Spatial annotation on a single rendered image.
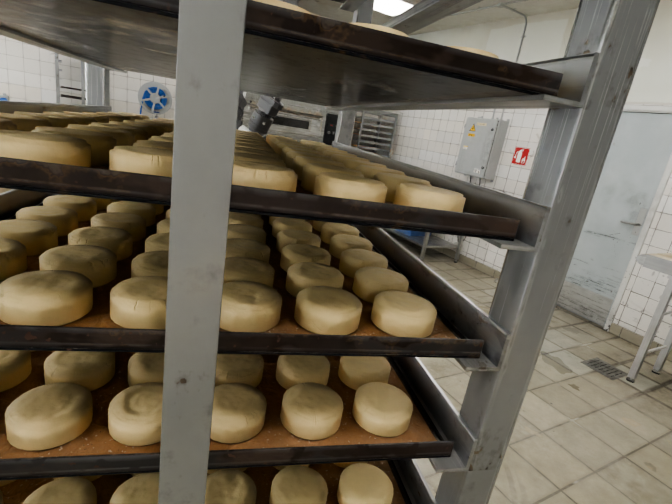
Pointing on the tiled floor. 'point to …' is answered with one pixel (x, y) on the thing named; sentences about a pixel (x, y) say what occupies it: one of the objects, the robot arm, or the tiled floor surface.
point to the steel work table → (430, 242)
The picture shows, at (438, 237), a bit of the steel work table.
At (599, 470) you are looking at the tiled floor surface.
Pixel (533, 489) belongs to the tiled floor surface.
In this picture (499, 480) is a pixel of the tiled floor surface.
